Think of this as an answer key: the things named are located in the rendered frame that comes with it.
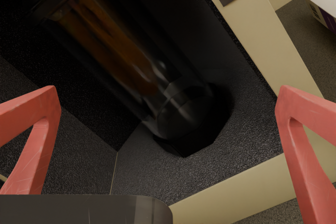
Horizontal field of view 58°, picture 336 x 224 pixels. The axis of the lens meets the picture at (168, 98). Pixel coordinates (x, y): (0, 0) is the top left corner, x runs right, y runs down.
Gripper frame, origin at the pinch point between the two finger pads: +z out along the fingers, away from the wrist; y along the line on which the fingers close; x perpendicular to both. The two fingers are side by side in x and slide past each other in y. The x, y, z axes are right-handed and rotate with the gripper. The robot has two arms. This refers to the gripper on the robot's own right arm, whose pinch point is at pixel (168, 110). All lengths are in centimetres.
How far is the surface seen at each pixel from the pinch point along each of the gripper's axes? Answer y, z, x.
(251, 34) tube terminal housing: -5.9, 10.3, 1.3
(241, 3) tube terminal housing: -4.9, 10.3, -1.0
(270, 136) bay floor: -10.2, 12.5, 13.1
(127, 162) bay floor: 5.8, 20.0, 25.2
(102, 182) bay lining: 8.8, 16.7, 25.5
